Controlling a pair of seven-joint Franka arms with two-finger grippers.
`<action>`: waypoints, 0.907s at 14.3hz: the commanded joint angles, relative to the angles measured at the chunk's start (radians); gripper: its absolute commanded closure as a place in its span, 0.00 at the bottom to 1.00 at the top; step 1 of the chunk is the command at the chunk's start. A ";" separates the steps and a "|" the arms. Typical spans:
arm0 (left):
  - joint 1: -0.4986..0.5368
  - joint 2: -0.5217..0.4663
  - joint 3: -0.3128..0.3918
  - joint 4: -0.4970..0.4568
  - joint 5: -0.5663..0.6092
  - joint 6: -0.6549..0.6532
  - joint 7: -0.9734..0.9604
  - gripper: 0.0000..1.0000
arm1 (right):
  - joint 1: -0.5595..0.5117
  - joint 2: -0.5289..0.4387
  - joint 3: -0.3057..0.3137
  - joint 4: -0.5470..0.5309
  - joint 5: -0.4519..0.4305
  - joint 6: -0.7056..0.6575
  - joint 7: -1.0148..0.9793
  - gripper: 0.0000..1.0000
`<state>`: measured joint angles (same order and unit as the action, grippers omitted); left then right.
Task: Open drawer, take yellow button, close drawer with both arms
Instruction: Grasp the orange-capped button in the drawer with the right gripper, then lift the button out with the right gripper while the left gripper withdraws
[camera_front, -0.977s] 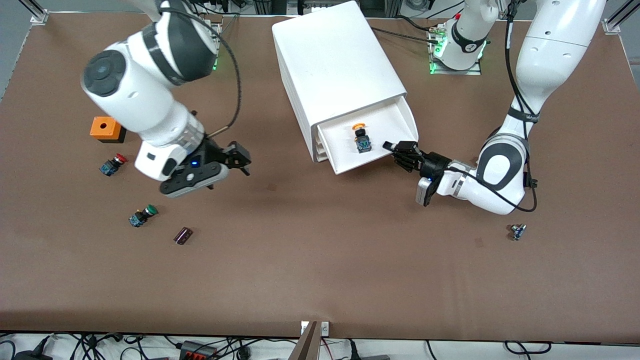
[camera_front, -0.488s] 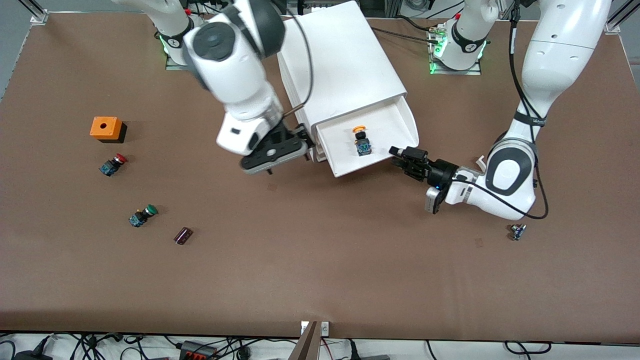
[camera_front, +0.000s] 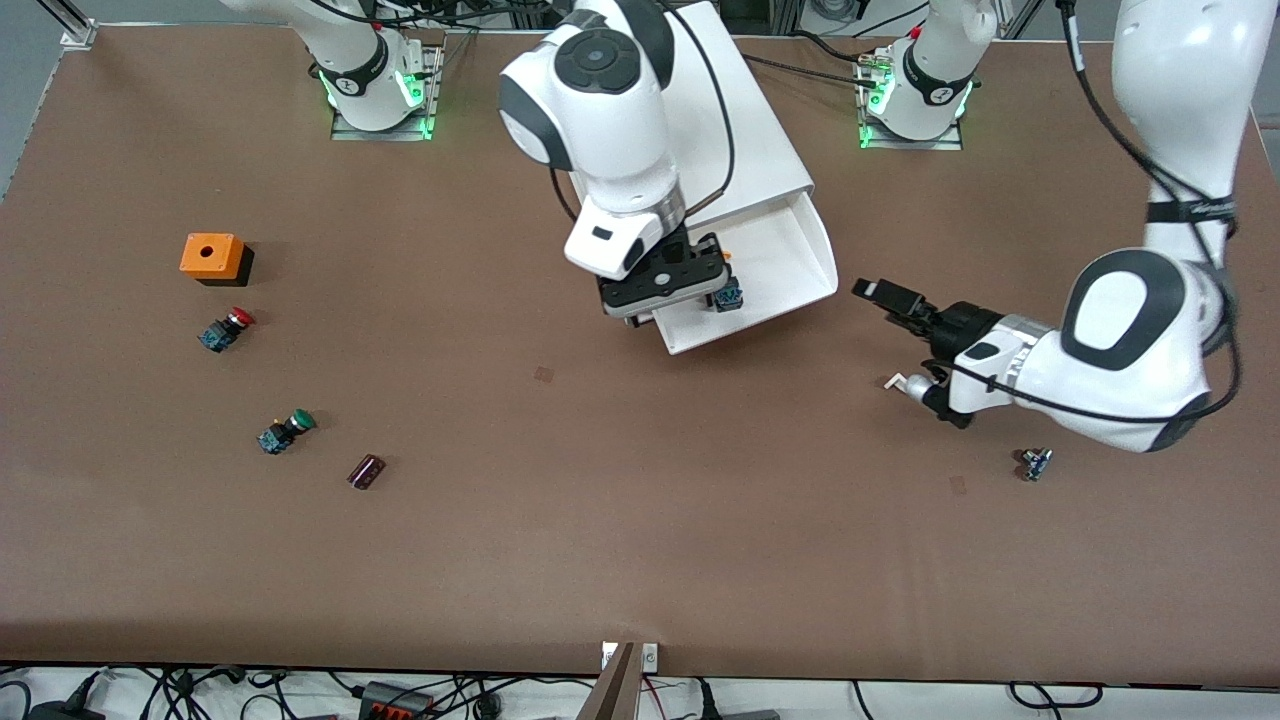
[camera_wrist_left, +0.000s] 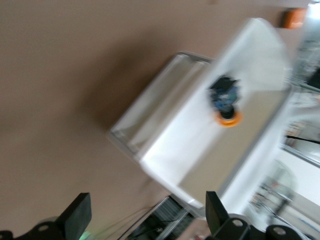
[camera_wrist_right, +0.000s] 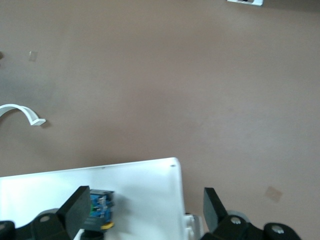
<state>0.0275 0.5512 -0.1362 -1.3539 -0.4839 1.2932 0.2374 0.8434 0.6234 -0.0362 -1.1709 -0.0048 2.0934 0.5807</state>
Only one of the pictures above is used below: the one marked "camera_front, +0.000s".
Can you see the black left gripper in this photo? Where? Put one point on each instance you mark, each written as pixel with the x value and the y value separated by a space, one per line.
pixel 962 325

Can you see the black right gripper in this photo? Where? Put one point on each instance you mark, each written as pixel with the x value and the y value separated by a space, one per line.
pixel 706 247

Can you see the orange push button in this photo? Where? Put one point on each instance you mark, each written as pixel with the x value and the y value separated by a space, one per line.
pixel 728 297

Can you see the white plastic drawer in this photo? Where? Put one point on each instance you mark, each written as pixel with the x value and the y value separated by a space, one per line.
pixel 780 260

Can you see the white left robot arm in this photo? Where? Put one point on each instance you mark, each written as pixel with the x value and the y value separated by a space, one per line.
pixel 1110 330

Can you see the white drawer cabinet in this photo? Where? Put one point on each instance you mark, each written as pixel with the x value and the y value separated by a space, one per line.
pixel 760 140

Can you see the green push button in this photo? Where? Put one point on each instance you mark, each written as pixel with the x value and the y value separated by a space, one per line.
pixel 288 428

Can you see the red push button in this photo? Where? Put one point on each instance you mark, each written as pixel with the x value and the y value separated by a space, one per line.
pixel 228 328

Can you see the white curved plastic strip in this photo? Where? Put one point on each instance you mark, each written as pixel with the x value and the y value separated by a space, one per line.
pixel 895 381

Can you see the small blue electronic part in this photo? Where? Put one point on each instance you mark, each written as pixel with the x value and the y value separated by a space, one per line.
pixel 1035 463

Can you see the dark purple small block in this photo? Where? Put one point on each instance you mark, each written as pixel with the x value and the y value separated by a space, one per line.
pixel 366 471

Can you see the black plug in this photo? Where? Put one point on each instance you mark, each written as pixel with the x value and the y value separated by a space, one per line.
pixel 708 700

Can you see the orange box with hole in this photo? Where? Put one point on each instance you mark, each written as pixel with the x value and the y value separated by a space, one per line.
pixel 207 256

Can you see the black orange power strip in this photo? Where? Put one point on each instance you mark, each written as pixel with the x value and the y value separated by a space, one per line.
pixel 395 703

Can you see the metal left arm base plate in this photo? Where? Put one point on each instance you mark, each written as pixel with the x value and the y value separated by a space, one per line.
pixel 875 140

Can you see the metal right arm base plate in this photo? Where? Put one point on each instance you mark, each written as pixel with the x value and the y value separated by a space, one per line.
pixel 432 100

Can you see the white metal bracket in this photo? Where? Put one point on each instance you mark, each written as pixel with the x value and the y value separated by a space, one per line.
pixel 650 657

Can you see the brown camera post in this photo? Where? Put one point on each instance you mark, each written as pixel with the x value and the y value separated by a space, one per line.
pixel 615 695

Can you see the aluminium frame profile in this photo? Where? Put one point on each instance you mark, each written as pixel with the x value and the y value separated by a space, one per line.
pixel 80 35

